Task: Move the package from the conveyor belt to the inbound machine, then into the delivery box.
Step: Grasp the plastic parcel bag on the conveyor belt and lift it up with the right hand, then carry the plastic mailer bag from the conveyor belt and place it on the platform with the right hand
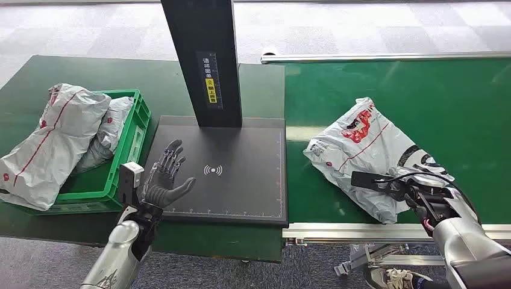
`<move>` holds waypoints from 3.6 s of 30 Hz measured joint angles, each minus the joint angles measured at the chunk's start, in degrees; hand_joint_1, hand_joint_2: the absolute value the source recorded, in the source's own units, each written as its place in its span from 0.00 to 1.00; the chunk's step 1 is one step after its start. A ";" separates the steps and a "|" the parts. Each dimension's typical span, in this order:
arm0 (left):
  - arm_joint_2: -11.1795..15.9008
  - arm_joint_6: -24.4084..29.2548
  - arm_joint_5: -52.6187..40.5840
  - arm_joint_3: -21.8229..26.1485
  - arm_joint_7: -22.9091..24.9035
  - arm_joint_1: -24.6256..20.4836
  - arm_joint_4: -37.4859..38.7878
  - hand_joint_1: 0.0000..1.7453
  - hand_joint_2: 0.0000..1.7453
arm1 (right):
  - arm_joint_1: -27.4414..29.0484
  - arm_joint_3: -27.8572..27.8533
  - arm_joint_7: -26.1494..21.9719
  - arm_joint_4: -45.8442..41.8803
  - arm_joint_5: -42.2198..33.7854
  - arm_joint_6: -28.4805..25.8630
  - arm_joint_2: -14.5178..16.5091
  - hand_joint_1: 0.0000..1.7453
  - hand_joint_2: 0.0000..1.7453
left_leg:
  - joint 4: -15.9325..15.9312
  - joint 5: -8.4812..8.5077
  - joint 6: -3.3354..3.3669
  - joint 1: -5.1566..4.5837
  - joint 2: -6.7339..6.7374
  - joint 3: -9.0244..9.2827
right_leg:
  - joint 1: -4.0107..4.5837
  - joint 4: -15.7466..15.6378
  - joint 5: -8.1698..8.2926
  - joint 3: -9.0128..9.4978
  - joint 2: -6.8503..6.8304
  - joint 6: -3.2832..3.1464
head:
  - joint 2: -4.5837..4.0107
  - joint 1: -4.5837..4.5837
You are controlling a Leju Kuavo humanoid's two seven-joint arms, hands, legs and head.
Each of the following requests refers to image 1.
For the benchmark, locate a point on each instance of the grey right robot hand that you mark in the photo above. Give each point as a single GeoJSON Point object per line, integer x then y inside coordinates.
{"type": "Point", "coordinates": [427, 179]}

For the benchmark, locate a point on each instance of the grey mailer bag black pattern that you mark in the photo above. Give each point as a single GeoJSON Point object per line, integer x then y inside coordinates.
{"type": "Point", "coordinates": [359, 159]}

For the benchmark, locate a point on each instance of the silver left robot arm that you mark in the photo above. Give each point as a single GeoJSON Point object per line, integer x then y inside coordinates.
{"type": "Point", "coordinates": [115, 251]}

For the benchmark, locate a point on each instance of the green conveyor belt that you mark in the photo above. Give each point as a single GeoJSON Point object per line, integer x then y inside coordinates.
{"type": "Point", "coordinates": [439, 103]}

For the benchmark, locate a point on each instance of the black inbound scanner machine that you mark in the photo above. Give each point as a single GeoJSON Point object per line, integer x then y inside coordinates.
{"type": "Point", "coordinates": [223, 167]}

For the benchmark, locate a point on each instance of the person's shoe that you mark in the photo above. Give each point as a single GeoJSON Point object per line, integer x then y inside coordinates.
{"type": "Point", "coordinates": [391, 278]}

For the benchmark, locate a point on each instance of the yellow black label sticker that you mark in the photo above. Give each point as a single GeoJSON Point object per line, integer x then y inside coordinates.
{"type": "Point", "coordinates": [209, 79]}

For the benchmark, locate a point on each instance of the green plastic crate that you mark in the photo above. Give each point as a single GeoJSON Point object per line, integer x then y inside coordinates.
{"type": "Point", "coordinates": [119, 175]}

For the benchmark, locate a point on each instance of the small grey mailer bag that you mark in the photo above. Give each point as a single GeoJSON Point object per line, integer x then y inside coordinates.
{"type": "Point", "coordinates": [113, 121]}

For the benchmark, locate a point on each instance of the large grey red-lined mailer bag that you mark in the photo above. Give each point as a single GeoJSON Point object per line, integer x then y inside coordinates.
{"type": "Point", "coordinates": [52, 147]}

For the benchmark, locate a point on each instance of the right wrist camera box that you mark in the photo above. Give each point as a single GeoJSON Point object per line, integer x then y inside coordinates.
{"type": "Point", "coordinates": [367, 180]}

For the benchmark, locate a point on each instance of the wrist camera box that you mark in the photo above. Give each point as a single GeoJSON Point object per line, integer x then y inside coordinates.
{"type": "Point", "coordinates": [367, 180]}
{"type": "Point", "coordinates": [129, 179]}

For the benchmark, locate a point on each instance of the silver conveyor support bracket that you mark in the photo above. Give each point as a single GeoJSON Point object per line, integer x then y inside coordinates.
{"type": "Point", "coordinates": [375, 255]}

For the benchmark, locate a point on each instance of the wide silver conveyor rail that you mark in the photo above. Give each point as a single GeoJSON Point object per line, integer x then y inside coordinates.
{"type": "Point", "coordinates": [351, 232]}

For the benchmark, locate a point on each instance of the thin silver conveyor rail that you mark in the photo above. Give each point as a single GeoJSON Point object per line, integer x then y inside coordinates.
{"type": "Point", "coordinates": [379, 57]}

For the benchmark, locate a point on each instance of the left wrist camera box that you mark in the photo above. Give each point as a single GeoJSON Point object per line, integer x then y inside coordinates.
{"type": "Point", "coordinates": [129, 179]}

